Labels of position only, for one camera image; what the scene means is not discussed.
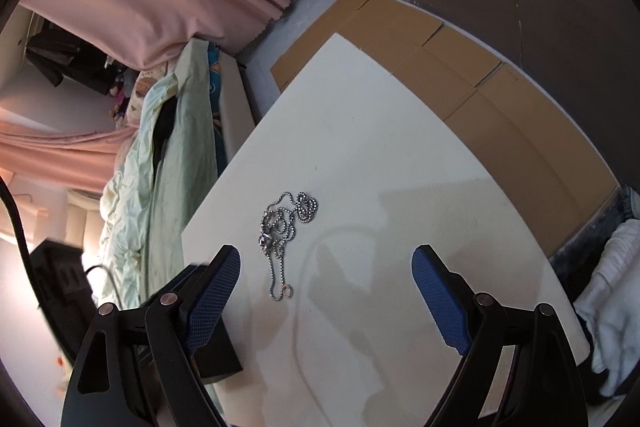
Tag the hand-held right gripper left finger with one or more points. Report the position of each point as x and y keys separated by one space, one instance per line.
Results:
x=212 y=297

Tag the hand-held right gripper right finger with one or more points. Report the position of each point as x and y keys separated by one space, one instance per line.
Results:
x=442 y=302

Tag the white bed base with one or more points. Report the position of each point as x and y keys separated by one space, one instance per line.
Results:
x=237 y=102

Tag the beige padded headboard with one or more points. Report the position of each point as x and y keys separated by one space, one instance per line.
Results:
x=87 y=222

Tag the heap of plush toys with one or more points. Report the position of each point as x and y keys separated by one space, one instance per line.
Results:
x=119 y=102

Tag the green fleece blanket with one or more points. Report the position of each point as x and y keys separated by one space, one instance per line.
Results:
x=187 y=147

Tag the white cloth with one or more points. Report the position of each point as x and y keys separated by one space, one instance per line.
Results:
x=615 y=297

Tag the teal cartoon bedsheet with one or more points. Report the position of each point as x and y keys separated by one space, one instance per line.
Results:
x=214 y=77

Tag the white square table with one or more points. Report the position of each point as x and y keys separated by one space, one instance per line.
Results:
x=390 y=167

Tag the blue jeans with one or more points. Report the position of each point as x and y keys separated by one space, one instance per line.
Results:
x=627 y=207

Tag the flat brown cardboard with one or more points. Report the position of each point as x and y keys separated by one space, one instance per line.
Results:
x=480 y=97

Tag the hanging dark clothes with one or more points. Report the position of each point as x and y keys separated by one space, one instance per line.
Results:
x=70 y=57

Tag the pale green duvet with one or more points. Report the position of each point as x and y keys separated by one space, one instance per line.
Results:
x=132 y=197

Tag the bear print pillow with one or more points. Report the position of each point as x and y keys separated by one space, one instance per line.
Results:
x=142 y=94

